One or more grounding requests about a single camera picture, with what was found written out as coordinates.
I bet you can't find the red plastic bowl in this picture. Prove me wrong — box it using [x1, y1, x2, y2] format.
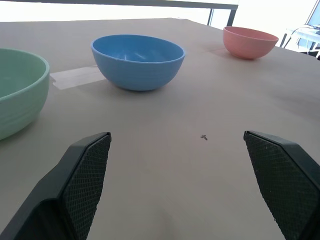
[222, 26, 280, 60]

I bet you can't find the blue plastic bowl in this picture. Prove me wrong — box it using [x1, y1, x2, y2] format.
[90, 34, 186, 92]

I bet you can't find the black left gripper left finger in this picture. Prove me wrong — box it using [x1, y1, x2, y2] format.
[0, 131, 112, 240]

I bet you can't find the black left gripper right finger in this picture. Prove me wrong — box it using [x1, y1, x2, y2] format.
[243, 130, 320, 240]

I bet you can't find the green plastic bowl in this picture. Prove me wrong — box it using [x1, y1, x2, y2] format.
[0, 48, 51, 141]

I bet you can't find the clear tape strip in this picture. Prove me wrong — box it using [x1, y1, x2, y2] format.
[49, 65, 108, 91]

